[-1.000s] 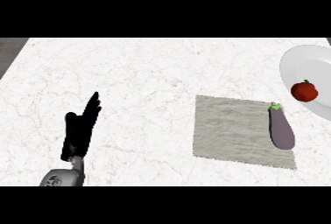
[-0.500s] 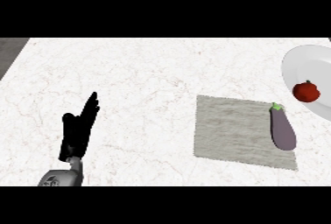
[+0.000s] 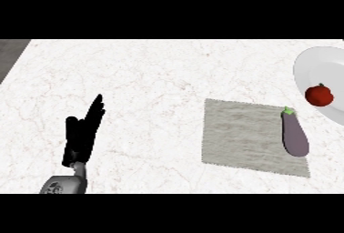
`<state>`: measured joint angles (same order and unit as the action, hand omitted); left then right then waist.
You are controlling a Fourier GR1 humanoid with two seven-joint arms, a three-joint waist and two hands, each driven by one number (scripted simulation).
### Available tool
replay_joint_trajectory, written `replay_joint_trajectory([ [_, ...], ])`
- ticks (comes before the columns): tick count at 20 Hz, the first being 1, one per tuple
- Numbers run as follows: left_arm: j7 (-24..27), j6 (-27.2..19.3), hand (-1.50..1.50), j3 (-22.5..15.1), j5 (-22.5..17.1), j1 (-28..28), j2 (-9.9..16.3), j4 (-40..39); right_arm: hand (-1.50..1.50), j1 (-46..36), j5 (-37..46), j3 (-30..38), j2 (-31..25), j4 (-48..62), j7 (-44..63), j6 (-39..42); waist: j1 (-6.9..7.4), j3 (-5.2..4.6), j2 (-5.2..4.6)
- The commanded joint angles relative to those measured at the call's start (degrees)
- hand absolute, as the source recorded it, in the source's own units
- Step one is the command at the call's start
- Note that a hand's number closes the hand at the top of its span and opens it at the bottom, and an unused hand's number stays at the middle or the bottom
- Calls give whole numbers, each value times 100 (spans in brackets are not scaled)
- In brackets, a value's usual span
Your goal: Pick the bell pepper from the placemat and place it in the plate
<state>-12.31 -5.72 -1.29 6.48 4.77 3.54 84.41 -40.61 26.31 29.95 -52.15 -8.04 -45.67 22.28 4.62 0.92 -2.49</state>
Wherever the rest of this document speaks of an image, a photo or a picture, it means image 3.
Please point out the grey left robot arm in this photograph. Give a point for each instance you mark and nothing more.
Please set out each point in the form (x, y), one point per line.
(66, 183)

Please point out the red bell pepper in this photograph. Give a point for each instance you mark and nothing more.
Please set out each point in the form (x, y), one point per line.
(319, 95)

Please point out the grey woven placemat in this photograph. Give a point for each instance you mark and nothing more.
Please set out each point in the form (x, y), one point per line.
(242, 136)

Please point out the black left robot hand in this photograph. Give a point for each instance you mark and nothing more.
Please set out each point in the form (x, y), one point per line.
(82, 133)

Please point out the white plate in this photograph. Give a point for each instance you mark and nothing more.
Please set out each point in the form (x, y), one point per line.
(320, 75)

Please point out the purple eggplant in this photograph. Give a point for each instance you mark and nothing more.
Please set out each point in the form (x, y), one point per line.
(294, 136)

